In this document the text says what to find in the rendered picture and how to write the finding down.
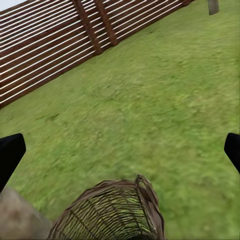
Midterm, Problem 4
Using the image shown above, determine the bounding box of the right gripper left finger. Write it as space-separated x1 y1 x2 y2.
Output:
0 133 26 193

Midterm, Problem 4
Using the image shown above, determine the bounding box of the wicker basket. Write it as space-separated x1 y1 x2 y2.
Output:
47 176 168 240

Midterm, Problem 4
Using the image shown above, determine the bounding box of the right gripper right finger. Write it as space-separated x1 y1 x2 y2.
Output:
224 132 240 173

